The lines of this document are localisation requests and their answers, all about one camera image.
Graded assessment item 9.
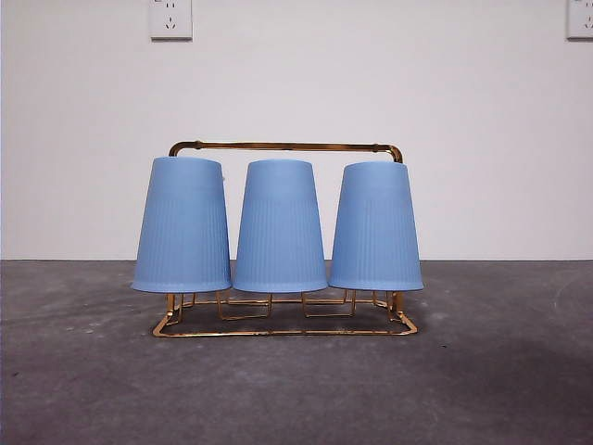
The blue ribbed plastic cup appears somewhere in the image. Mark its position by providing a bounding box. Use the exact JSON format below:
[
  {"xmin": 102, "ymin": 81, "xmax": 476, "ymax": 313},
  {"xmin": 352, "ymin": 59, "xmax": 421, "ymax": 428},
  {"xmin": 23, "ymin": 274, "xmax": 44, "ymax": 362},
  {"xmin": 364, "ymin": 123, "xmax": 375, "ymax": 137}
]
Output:
[
  {"xmin": 231, "ymin": 159, "xmax": 329, "ymax": 294},
  {"xmin": 327, "ymin": 160, "xmax": 424, "ymax": 292},
  {"xmin": 130, "ymin": 155, "xmax": 233, "ymax": 294}
]

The gold wire cup holder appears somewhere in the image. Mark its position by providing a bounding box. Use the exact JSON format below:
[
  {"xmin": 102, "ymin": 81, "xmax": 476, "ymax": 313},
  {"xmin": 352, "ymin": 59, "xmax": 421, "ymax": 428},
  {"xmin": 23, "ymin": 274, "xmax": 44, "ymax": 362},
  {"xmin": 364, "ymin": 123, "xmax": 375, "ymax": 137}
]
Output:
[{"xmin": 151, "ymin": 139, "xmax": 419, "ymax": 338}]

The white wall socket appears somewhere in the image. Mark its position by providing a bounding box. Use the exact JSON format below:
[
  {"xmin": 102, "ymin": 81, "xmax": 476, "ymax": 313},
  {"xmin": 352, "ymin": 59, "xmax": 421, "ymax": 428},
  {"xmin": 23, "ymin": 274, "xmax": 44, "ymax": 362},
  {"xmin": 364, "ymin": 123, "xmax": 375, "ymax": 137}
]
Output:
[
  {"xmin": 148, "ymin": 0, "xmax": 193, "ymax": 40},
  {"xmin": 565, "ymin": 0, "xmax": 593, "ymax": 40}
]

